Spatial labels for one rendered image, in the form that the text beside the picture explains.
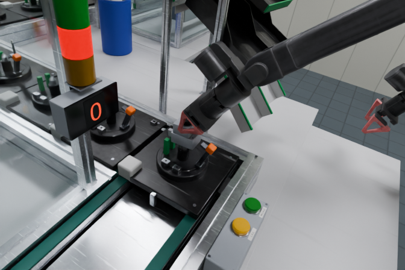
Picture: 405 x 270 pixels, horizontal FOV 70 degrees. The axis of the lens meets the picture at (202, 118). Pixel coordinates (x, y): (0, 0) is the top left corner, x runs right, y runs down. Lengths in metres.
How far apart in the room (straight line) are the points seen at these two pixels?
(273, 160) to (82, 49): 0.74
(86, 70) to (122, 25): 1.03
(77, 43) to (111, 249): 0.44
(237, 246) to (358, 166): 0.64
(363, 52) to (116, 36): 2.99
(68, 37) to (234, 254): 0.52
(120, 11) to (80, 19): 1.03
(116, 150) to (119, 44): 0.84
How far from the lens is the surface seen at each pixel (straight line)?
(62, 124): 0.56
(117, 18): 1.54
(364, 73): 3.98
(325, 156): 1.15
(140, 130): 0.90
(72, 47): 0.52
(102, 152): 0.84
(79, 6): 0.50
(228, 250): 0.67
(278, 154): 1.07
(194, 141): 0.71
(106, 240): 0.73
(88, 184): 0.75
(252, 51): 0.88
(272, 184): 0.96
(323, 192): 1.02
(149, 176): 0.76
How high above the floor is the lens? 1.53
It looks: 36 degrees down
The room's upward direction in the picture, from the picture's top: 8 degrees clockwise
